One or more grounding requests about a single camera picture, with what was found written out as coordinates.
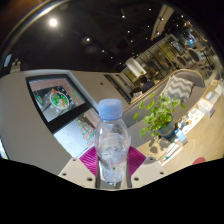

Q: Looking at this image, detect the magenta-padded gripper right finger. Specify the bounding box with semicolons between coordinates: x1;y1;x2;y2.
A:
126;146;167;189

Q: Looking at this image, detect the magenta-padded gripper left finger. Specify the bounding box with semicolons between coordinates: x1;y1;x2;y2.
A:
57;146;100;189

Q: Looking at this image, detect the clear bottle with blue cap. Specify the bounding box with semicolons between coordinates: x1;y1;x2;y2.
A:
94;98;132;186

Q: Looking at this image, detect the white tube with teal print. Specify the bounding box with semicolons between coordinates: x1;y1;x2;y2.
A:
163;143;183;161

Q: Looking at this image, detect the small blue and white box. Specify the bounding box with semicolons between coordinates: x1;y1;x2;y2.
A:
174;128;189;145

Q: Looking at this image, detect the flat round red coaster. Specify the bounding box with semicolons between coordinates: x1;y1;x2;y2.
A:
191;157;207;166

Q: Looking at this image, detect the green potted plant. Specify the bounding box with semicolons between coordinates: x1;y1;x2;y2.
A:
133;93;186;140

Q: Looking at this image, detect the colourful printed leaflet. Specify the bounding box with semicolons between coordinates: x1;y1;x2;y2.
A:
179;107;205;135

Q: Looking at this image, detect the window with festive stickers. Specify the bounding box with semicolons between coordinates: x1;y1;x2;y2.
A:
25;73;101;158

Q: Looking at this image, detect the beige curved sofa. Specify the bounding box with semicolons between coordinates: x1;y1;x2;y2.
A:
123;68;206;148

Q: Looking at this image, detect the person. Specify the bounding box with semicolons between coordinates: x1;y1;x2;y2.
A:
129;74;156;98

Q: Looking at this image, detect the grey chevron cushion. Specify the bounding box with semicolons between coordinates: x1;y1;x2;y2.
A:
162;74;195;103

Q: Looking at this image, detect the white round column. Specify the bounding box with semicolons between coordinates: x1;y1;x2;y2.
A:
124;57;147;77

